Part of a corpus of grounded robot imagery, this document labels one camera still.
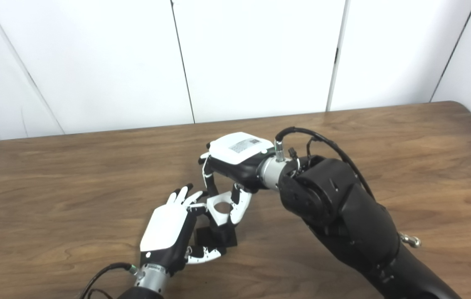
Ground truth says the thick black wrist cable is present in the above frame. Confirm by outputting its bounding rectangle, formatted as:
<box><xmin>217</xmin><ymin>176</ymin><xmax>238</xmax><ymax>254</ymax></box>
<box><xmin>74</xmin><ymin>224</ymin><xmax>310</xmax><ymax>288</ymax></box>
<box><xmin>78</xmin><ymin>262</ymin><xmax>140</xmax><ymax>299</ymax></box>
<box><xmin>275</xmin><ymin>127</ymin><xmax>422</xmax><ymax>248</ymax></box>

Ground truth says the thick black right wrist cable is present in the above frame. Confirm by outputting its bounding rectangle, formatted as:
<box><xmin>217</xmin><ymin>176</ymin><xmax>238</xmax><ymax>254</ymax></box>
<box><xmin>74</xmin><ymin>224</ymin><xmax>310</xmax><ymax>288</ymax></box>
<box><xmin>275</xmin><ymin>127</ymin><xmax>422</xmax><ymax>248</ymax></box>

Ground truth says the white and black right hand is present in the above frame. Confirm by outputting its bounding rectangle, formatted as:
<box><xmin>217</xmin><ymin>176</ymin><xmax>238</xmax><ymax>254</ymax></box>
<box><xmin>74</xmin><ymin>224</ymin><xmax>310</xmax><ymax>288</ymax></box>
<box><xmin>199</xmin><ymin>132</ymin><xmax>279</xmax><ymax>227</ymax></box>

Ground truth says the thick black left wrist cable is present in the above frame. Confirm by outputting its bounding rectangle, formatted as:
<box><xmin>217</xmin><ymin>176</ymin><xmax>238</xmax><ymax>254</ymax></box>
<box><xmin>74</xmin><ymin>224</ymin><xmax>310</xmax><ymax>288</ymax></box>
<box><xmin>78</xmin><ymin>262</ymin><xmax>140</xmax><ymax>299</ymax></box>

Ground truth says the thin black right wrist wire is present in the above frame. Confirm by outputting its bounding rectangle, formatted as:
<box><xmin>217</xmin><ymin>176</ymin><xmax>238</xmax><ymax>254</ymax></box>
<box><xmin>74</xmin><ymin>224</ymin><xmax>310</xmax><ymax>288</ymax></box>
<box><xmin>287</xmin><ymin>137</ymin><xmax>323</xmax><ymax>167</ymax></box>

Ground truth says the white square piece with hole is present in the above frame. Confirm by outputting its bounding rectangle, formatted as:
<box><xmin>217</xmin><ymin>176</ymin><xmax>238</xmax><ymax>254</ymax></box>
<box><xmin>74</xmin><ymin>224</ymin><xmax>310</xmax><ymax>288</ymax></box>
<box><xmin>206</xmin><ymin>194</ymin><xmax>234</xmax><ymax>227</ymax></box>

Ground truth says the white and black left hand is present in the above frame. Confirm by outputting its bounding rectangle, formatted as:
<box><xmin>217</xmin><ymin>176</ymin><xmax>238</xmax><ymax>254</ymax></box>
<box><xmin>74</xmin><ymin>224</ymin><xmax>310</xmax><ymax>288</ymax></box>
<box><xmin>140</xmin><ymin>184</ymin><xmax>225</xmax><ymax>277</ymax></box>

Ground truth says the black peg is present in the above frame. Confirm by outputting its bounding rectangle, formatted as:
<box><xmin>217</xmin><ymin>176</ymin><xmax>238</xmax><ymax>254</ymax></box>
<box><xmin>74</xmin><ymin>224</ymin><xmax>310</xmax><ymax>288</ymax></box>
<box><xmin>194</xmin><ymin>216</ymin><xmax>238</xmax><ymax>255</ymax></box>

